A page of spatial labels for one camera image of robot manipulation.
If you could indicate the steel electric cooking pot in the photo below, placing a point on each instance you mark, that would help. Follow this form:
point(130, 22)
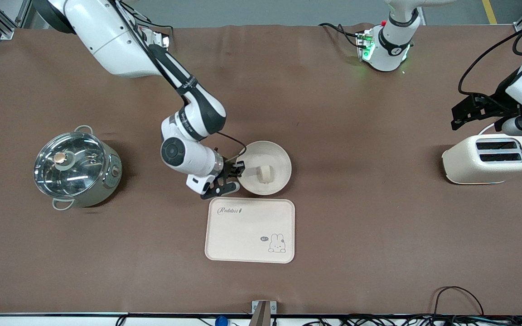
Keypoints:
point(107, 185)

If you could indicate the small blue round object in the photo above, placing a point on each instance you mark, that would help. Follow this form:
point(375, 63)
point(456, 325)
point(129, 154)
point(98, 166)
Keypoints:
point(221, 321)

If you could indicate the brown table mat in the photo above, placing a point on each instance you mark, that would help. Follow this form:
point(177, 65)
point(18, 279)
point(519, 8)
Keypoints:
point(333, 113)

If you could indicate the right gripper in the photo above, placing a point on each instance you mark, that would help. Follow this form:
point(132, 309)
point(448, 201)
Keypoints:
point(228, 170)

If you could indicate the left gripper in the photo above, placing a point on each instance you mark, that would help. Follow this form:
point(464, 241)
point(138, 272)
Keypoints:
point(499, 101)

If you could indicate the glass pot lid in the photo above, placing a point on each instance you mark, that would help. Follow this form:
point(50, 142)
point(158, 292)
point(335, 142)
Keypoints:
point(73, 165)

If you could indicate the cream two-slot toaster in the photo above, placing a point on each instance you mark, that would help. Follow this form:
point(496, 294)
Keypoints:
point(465, 165)

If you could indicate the metal table edge bracket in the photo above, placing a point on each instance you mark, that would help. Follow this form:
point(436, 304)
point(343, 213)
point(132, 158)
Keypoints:
point(263, 312)

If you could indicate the small pale steamed bun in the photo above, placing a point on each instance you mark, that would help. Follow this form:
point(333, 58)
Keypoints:
point(264, 174)

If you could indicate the cream round plate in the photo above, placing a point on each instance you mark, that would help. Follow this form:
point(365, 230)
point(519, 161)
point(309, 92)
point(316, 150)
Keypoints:
point(279, 163)

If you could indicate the cream rabbit print tray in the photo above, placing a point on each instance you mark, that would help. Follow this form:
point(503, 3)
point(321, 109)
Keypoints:
point(243, 235)

